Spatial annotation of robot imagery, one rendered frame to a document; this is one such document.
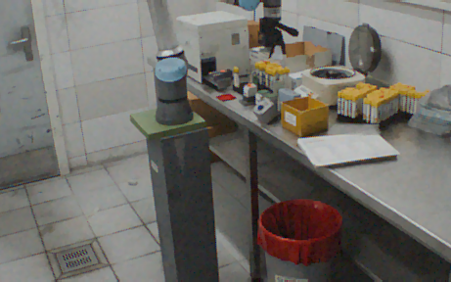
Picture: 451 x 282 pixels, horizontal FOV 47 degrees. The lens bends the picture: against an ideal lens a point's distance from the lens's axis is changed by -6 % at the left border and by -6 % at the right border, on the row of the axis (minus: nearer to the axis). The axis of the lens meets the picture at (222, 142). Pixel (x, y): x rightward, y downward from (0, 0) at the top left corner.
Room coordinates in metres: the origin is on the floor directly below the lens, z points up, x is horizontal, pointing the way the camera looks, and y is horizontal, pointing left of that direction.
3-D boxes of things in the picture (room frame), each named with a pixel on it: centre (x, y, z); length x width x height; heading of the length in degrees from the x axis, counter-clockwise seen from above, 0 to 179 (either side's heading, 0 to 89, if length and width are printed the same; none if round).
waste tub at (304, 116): (1.91, -0.32, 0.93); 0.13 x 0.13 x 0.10; 27
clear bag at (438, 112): (1.83, -0.84, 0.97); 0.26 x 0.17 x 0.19; 43
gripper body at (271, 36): (2.14, -0.22, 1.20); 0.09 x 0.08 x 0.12; 108
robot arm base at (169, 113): (2.02, 0.18, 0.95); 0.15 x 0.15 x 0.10
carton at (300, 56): (2.58, -0.38, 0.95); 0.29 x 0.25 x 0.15; 115
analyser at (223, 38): (2.72, 0.01, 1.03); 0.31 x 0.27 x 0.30; 25
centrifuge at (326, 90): (2.22, -0.48, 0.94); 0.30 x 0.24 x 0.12; 106
